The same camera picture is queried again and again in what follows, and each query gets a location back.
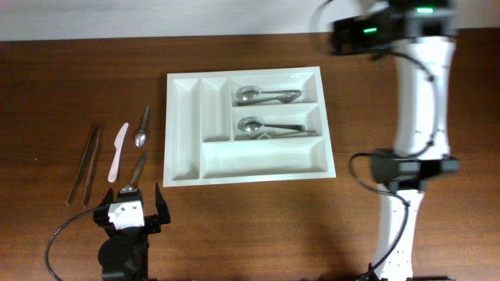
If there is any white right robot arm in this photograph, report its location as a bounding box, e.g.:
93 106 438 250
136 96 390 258
332 0 459 280

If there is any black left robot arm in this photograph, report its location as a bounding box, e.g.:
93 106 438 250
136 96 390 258
93 186 171 280

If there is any white plastic cutlery tray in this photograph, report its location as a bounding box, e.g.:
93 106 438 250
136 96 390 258
162 66 336 187

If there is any steel dessert spoon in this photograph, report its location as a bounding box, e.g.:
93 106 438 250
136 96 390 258
120 152 147 194

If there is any large steel spoon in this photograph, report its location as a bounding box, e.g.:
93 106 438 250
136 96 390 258
237 116 305 132

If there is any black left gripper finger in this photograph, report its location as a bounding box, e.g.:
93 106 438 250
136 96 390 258
98 188 113 213
155 183 170 225

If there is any small steel teaspoon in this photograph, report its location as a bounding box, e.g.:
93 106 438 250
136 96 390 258
134 105 150 148

